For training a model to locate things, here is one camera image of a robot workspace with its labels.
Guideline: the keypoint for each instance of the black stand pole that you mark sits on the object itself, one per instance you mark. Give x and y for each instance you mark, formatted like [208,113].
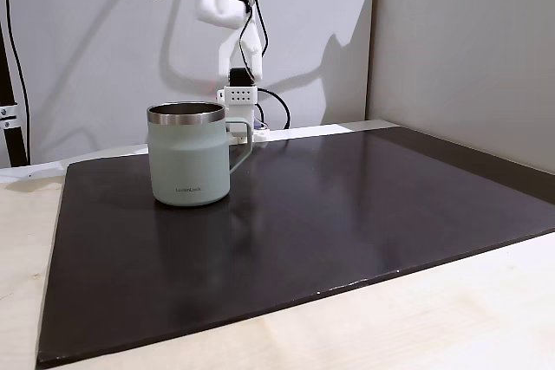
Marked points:
[11,105]

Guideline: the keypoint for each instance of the black table mat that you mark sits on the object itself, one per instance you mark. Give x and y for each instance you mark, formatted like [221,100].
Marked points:
[303,222]

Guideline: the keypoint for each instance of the white stand bracket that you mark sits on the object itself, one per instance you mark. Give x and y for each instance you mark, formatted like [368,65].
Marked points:
[8,115]

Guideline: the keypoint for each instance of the pale green steel-rimmed mug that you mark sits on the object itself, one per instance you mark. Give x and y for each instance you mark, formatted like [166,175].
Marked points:
[188,157]

